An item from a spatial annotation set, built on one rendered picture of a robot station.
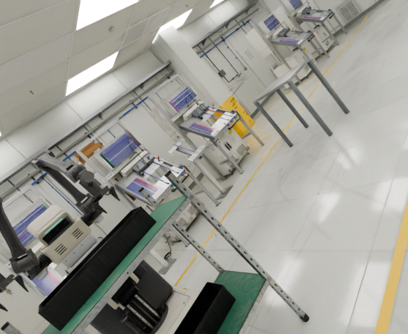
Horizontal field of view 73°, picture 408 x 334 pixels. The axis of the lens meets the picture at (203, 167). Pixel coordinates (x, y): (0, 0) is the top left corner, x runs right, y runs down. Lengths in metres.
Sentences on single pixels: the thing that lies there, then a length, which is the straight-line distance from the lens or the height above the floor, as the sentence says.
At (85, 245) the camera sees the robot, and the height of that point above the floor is 1.07.
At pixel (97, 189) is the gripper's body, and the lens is 1.46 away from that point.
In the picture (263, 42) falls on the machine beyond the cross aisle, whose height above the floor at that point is 1.31.
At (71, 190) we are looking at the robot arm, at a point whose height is 1.37.
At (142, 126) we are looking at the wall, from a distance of 6.04.
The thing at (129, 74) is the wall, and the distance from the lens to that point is 6.53.
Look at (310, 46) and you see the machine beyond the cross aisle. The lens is 8.59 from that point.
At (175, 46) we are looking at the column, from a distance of 6.76.
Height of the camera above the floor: 1.23
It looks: 10 degrees down
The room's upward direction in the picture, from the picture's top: 42 degrees counter-clockwise
